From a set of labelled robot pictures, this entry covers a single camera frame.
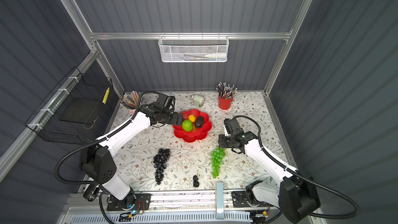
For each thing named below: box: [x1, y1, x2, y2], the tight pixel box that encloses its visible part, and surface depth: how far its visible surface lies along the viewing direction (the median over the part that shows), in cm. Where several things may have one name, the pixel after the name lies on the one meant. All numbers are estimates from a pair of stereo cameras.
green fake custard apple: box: [181, 118, 194, 133], surface depth 98 cm
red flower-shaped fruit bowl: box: [172, 108, 212, 143], surface depth 100 cm
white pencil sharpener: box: [191, 94, 205, 108], surface depth 111 cm
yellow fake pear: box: [188, 114, 197, 123], surface depth 101 cm
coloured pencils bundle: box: [120, 90, 139, 109], surface depth 102 cm
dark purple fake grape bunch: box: [152, 148, 171, 186], surface depth 84 cm
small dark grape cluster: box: [192, 175, 200, 188], surface depth 80 cm
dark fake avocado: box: [194, 115, 204, 129], surface depth 101 cm
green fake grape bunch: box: [210, 146, 227, 179], surface depth 85 cm
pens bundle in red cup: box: [215, 81, 238, 101], surface depth 101 cm
